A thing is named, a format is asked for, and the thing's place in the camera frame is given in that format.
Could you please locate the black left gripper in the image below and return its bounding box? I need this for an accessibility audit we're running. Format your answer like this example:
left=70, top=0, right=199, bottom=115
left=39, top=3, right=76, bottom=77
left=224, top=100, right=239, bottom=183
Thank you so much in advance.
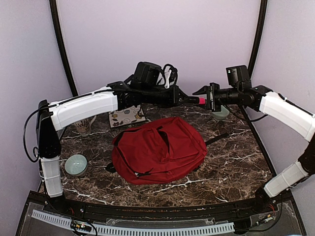
left=142, top=84, right=190, bottom=108

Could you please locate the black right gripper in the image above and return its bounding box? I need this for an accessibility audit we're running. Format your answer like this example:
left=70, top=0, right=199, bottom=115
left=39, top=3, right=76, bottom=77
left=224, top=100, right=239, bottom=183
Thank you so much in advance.
left=194, top=82, right=242, bottom=112

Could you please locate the pink and black highlighter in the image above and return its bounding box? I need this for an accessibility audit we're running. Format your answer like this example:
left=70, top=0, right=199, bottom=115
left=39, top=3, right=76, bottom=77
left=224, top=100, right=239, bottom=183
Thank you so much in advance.
left=188, top=96, right=206, bottom=105

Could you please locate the red student backpack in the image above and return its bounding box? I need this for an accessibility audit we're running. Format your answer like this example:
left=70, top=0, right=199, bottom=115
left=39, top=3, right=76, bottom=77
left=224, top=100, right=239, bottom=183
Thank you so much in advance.
left=105, top=117, right=229, bottom=185

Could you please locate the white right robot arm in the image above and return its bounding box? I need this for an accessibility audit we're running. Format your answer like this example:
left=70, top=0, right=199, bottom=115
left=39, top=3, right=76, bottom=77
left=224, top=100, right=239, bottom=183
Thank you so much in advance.
left=193, top=65, right=315, bottom=213

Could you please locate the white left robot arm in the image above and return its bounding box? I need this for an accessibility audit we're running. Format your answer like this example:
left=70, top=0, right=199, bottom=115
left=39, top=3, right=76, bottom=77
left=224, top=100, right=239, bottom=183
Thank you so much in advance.
left=27, top=62, right=189, bottom=214

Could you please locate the green bowl back right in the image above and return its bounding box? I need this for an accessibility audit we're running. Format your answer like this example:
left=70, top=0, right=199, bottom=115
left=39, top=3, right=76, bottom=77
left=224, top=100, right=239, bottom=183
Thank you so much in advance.
left=211, top=108, right=230, bottom=120

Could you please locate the green bowl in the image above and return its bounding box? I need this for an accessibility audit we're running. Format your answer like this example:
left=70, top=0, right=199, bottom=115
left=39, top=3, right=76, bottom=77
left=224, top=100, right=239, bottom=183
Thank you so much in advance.
left=211, top=108, right=230, bottom=120
left=64, top=154, right=88, bottom=177

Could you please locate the floral ceramic trivet tile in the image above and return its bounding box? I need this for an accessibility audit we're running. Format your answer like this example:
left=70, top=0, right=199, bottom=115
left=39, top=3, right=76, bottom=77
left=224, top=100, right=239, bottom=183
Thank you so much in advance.
left=108, top=105, right=146, bottom=128

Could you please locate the cream floral mug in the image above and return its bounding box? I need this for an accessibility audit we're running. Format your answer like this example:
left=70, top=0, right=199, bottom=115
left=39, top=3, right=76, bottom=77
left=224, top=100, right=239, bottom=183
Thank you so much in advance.
left=74, top=116, right=96, bottom=137

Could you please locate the green bowl front left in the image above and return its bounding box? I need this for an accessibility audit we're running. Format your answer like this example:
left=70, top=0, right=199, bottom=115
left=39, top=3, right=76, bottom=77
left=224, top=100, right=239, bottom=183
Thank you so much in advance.
left=64, top=154, right=88, bottom=177

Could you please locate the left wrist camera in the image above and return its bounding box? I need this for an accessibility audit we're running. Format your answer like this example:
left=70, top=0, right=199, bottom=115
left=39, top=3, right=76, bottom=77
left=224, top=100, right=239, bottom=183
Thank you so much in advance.
left=162, top=64, right=178, bottom=89

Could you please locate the black curved table edge rail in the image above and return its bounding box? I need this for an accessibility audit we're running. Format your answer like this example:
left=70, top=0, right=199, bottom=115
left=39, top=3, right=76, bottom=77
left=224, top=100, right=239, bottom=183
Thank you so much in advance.
left=23, top=191, right=298, bottom=222

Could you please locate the white slotted cable duct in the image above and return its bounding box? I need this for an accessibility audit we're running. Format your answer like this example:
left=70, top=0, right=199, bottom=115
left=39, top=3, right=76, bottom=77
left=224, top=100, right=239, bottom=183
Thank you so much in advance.
left=31, top=209, right=235, bottom=236

